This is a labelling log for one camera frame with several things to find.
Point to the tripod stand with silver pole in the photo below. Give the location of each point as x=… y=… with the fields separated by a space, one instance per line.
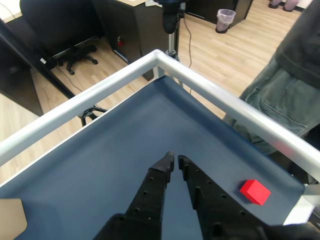
x=170 y=17

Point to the beige metal box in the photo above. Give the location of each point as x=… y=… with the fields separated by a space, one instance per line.
x=11 y=220

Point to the dark wooden desk cabinet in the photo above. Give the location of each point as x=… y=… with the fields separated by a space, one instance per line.
x=135 y=30

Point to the small red hanging object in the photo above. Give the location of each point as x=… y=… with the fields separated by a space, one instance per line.
x=120 y=43

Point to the trash bin with clear liner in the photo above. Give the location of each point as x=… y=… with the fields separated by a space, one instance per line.
x=225 y=21

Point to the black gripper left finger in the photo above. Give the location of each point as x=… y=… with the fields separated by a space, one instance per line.
x=147 y=200

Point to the grey shoe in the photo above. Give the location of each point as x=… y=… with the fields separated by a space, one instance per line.
x=275 y=3
x=290 y=5

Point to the person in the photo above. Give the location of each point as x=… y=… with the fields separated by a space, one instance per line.
x=287 y=100

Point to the dark wooden desk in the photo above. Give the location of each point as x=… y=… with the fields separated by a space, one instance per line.
x=200 y=7
x=15 y=75

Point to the black office chair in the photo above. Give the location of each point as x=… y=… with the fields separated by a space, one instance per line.
x=57 y=22

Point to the red cube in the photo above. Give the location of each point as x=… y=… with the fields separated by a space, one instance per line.
x=255 y=191

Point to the grey blue table mat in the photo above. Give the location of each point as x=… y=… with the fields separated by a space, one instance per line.
x=125 y=150

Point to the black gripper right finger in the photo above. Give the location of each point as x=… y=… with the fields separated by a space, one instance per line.
x=215 y=212

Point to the black floor stand foot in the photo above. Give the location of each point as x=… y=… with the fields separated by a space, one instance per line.
x=86 y=115

